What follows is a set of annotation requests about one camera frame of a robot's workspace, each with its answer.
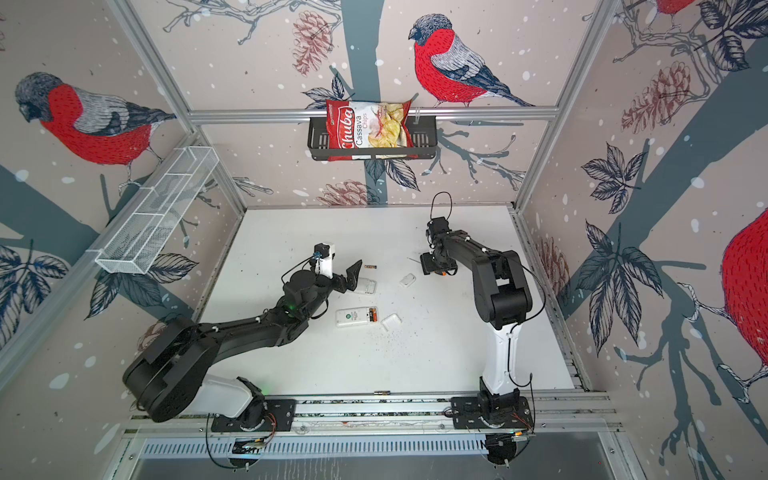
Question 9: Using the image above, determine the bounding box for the white remote control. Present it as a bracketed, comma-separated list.
[355, 278, 377, 295]
[335, 307, 373, 328]

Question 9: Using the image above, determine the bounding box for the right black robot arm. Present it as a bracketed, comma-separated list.
[420, 217, 533, 425]

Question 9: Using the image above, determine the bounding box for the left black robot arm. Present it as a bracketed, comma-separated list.
[123, 260, 363, 429]

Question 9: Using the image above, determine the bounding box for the red cassava chips bag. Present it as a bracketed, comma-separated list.
[326, 100, 413, 150]

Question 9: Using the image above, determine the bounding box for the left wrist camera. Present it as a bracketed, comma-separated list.
[310, 243, 335, 279]

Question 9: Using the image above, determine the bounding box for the black wall basket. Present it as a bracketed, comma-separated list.
[307, 116, 438, 161]

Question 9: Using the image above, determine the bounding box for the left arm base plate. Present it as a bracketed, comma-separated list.
[210, 398, 297, 434]

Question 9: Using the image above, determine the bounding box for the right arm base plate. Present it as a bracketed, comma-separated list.
[443, 391, 534, 430]

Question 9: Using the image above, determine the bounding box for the white wire mesh shelf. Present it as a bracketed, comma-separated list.
[95, 146, 219, 274]

